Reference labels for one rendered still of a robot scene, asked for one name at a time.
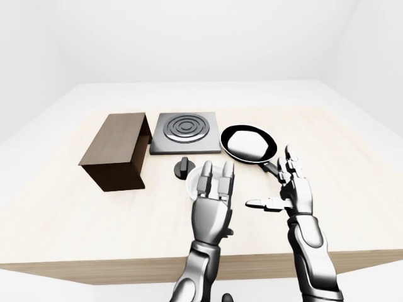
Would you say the silver robot right hand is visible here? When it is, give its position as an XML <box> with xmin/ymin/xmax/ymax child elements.
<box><xmin>245</xmin><ymin>145</ymin><xmax>315</xmax><ymax>218</ymax></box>

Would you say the silver robot left hand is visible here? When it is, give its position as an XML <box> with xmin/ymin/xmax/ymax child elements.
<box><xmin>192</xmin><ymin>160</ymin><xmax>236</xmax><ymax>247</ymax></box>

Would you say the white bowl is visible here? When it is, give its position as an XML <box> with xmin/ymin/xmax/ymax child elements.
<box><xmin>184</xmin><ymin>164</ymin><xmax>228</xmax><ymax>202</ymax></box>

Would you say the dark brown wooden cabinet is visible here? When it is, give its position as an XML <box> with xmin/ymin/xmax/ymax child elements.
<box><xmin>78</xmin><ymin>113</ymin><xmax>149</xmax><ymax>192</ymax></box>

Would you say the round black stove knob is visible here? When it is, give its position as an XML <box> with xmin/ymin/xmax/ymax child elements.
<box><xmin>173</xmin><ymin>157</ymin><xmax>196</xmax><ymax>179</ymax></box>

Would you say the black frying pan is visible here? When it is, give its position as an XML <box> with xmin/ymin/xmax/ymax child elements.
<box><xmin>220</xmin><ymin>124</ymin><xmax>283</xmax><ymax>176</ymax></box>

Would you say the flat dark stove plate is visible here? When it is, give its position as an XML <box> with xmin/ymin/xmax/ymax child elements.
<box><xmin>149</xmin><ymin>111</ymin><xmax>222</xmax><ymax>155</ymax></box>

